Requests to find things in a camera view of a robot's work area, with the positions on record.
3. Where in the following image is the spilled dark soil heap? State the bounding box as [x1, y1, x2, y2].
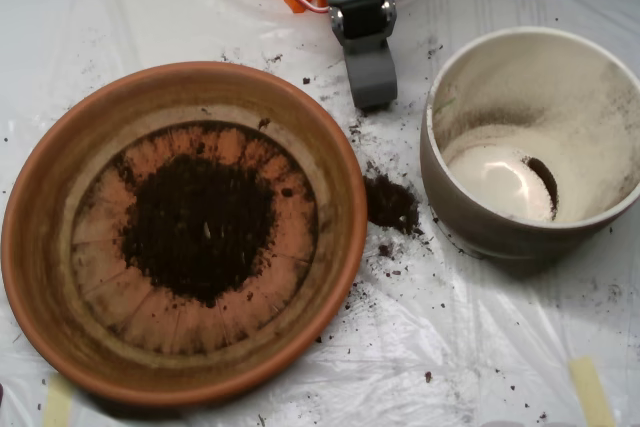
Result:
[363, 174, 424, 236]

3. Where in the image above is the white ceramic pot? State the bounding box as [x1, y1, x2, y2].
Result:
[419, 26, 640, 273]

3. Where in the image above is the terracotta clay bowl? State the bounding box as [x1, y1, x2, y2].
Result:
[0, 60, 370, 409]

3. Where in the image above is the white plastic sheet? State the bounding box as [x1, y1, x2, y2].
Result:
[0, 0, 640, 427]

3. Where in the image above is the beige masking tape strip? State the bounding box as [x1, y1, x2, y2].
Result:
[40, 374, 75, 427]
[568, 355, 616, 427]

